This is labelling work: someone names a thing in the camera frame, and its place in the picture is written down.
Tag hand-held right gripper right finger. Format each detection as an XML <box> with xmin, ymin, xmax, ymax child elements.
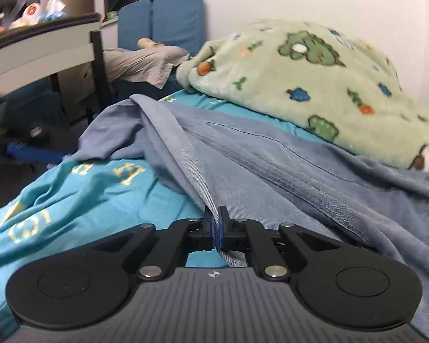
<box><xmin>217</xmin><ymin>206</ymin><xmax>339</xmax><ymax>281</ymax></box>

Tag black bag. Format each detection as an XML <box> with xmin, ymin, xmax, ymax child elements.
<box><xmin>0</xmin><ymin>91</ymin><xmax>77</xmax><ymax>172</ymax></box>

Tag white desk with black legs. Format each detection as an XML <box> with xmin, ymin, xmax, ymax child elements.
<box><xmin>0</xmin><ymin>12</ymin><xmax>112</xmax><ymax>124</ymax></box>

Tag green printed fleece blanket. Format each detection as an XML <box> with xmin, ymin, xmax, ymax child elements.
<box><xmin>176</xmin><ymin>19</ymin><xmax>429</xmax><ymax>176</ymax></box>

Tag blue bar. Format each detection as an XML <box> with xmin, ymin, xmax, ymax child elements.
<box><xmin>5</xmin><ymin>141</ymin><xmax>64</xmax><ymax>164</ymax></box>

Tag blue cushions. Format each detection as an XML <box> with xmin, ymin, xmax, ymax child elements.
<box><xmin>117</xmin><ymin>0</ymin><xmax>205</xmax><ymax>58</ymax></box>

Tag grey crumpled cloth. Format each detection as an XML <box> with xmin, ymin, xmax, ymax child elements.
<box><xmin>75</xmin><ymin>46</ymin><xmax>193</xmax><ymax>91</ymax></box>

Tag white orange snack packet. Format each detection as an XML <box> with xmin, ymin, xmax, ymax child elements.
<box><xmin>19</xmin><ymin>3</ymin><xmax>42</xmax><ymax>26</ymax></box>

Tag blue denim garment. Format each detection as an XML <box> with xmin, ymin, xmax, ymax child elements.
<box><xmin>73</xmin><ymin>94</ymin><xmax>429</xmax><ymax>342</ymax></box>

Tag teal printed bed sheet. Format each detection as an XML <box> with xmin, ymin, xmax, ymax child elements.
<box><xmin>0</xmin><ymin>89</ymin><xmax>310</xmax><ymax>343</ymax></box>

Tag white blue plastic bag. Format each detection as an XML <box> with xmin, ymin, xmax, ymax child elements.
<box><xmin>39</xmin><ymin>0</ymin><xmax>69</xmax><ymax>21</ymax></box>

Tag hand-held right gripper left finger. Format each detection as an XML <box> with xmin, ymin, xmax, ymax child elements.
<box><xmin>92</xmin><ymin>207</ymin><xmax>216</xmax><ymax>281</ymax></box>

